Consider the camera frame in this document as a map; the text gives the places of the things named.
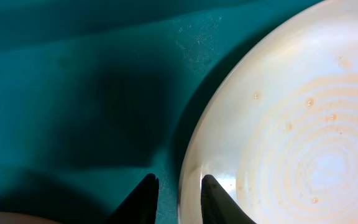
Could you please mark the teal plastic tray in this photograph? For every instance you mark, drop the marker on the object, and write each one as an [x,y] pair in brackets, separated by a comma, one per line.
[95,95]

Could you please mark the cream plate with stain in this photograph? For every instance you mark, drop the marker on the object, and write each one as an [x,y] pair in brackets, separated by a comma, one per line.
[280,134]

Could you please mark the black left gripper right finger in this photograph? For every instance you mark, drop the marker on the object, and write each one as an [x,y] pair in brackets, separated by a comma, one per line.
[217,207]

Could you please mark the white plate with stain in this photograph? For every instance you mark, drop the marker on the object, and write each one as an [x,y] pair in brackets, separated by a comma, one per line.
[17,218]

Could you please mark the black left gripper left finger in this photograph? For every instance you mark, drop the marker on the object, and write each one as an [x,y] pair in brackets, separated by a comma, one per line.
[140,206]

